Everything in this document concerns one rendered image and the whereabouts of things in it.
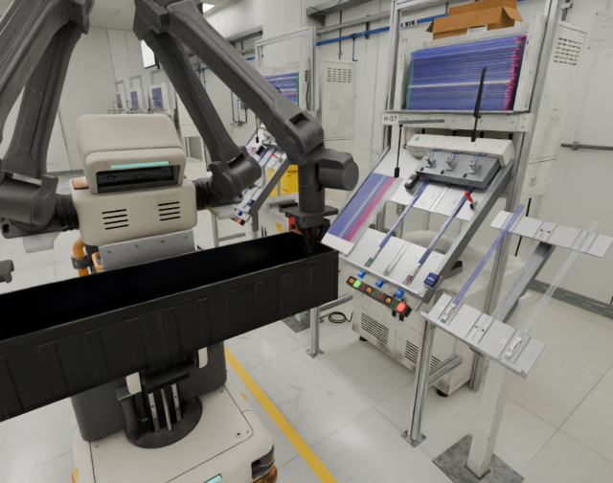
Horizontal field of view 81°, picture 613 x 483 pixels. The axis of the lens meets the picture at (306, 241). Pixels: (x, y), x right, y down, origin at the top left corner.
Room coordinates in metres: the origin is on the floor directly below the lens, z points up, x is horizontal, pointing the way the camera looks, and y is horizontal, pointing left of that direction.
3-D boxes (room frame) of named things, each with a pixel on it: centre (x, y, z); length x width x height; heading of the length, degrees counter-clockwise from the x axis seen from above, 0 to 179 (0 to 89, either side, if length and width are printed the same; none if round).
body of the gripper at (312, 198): (0.75, -0.01, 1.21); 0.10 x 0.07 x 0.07; 125
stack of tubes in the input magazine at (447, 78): (1.75, -0.69, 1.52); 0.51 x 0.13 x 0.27; 36
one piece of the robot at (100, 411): (1.14, 0.60, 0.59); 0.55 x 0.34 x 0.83; 124
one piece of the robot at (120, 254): (0.82, 0.38, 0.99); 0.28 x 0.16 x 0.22; 124
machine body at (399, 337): (1.87, -0.76, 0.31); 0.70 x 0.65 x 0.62; 36
